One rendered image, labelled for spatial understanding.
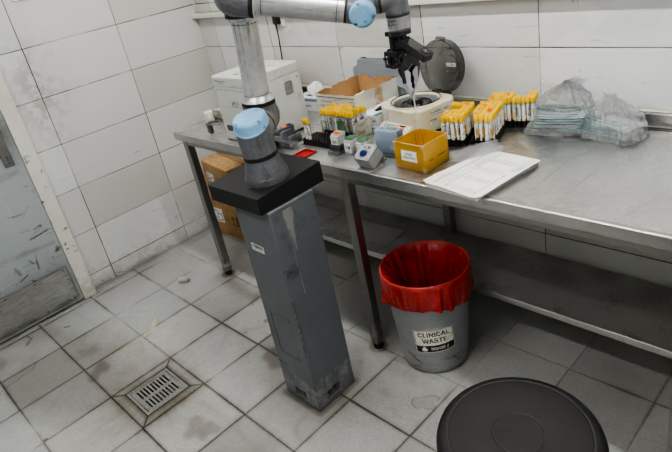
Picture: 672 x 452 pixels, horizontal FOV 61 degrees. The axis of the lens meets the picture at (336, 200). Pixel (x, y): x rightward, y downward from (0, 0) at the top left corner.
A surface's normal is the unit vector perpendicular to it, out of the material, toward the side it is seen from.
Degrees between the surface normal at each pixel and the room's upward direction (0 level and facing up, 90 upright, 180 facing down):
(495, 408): 3
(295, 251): 90
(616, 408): 0
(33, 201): 90
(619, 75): 90
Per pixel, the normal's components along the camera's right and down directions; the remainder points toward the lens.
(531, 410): -0.20, -0.87
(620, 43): -0.69, 0.43
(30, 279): 0.69, 0.18
